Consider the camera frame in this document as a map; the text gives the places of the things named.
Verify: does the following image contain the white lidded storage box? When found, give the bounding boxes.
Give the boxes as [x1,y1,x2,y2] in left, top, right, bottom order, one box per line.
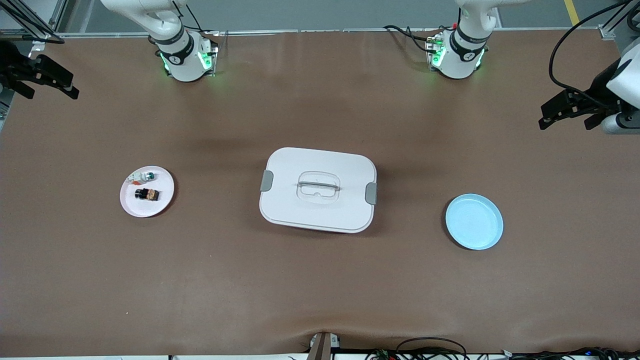
[259,147,378,234]

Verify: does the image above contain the light blue round plate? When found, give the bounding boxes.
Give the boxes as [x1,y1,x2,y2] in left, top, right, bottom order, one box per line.
[445,193,504,251]

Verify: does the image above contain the pink round plate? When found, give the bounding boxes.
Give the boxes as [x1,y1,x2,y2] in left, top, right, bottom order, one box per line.
[120,166,175,218]

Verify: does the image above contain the black looped cable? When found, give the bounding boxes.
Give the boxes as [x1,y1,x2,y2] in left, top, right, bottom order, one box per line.
[365,337,468,360]

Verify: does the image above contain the aluminium frame corner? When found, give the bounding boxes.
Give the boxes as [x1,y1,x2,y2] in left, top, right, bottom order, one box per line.
[0,0,68,41]
[597,0,640,41]

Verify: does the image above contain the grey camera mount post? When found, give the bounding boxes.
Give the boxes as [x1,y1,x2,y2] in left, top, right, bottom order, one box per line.
[306,331,342,360]

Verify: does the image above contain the brown table mat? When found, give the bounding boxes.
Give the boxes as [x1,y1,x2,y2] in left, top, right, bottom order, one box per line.
[0,29,640,357]

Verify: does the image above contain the black base cable bundle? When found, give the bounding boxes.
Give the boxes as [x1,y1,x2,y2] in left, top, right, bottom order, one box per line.
[384,24,443,55]
[170,2,218,51]

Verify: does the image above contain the black cable tangle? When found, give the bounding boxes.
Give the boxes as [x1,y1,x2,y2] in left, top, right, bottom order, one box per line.
[500,346,640,360]

